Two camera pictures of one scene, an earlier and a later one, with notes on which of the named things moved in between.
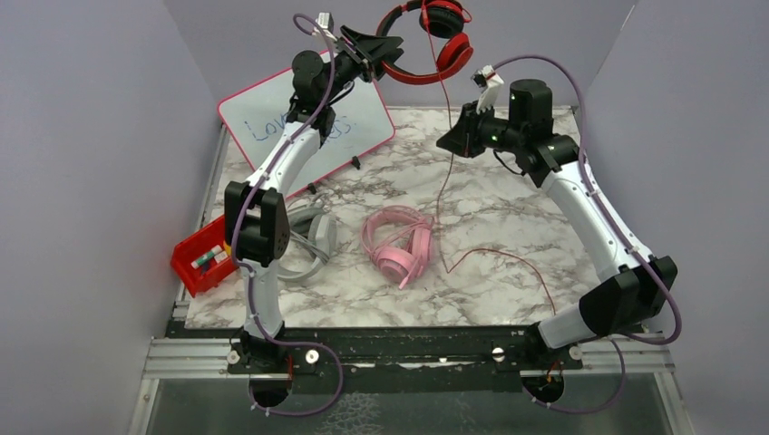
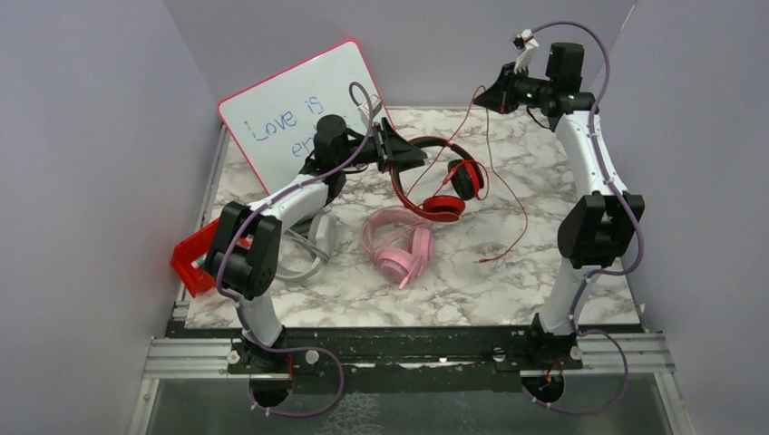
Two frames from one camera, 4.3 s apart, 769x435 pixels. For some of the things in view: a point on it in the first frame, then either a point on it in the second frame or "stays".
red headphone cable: (442, 197) -> (494, 162)
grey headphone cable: (315, 249) stays
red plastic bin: (195, 246) stays
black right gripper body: (495, 133) -> (528, 91)
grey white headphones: (321, 226) stays
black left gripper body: (346, 64) -> (373, 149)
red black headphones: (442, 20) -> (466, 179)
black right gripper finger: (462, 138) -> (498, 96)
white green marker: (207, 256) stays
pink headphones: (399, 239) stays
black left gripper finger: (374, 48) -> (399, 153)
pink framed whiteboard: (361, 121) stays
